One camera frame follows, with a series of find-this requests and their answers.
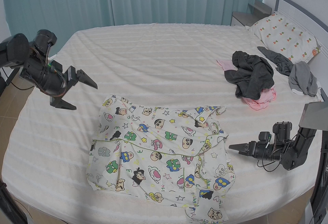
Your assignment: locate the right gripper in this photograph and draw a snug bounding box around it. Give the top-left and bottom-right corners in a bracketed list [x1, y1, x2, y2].
[247, 140, 274, 161]

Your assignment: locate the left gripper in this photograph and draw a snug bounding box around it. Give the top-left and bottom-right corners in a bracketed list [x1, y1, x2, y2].
[38, 66, 98, 111]

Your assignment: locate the white printed pyjama top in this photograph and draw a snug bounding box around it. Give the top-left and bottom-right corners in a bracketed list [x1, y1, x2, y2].
[86, 94, 236, 224]

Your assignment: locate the bed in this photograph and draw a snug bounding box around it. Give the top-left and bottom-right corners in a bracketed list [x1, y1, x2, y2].
[1, 0, 328, 224]

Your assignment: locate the pink garment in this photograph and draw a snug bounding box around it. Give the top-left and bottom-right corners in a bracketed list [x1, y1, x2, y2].
[216, 59, 277, 110]

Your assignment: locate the black garment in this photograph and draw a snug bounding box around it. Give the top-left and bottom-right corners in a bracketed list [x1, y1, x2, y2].
[224, 51, 275, 99]

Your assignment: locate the dark grey garment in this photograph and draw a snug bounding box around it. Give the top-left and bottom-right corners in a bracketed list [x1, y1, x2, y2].
[257, 46, 295, 77]

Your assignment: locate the white printed pillow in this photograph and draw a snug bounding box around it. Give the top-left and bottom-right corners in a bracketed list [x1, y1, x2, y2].
[249, 13, 322, 64]

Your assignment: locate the grey bedside table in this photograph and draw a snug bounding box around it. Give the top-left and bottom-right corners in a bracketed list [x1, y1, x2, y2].
[232, 0, 272, 26]

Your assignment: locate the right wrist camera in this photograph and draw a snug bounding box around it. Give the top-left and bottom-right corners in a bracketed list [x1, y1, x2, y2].
[258, 131, 272, 144]

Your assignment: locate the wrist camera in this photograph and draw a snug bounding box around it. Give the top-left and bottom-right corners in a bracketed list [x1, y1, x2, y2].
[258, 131, 272, 144]
[49, 61, 63, 75]

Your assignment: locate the black cable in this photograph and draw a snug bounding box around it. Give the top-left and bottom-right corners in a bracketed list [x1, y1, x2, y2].
[256, 157, 282, 173]

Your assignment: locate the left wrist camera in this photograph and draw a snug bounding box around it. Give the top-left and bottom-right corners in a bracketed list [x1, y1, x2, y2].
[49, 61, 63, 75]

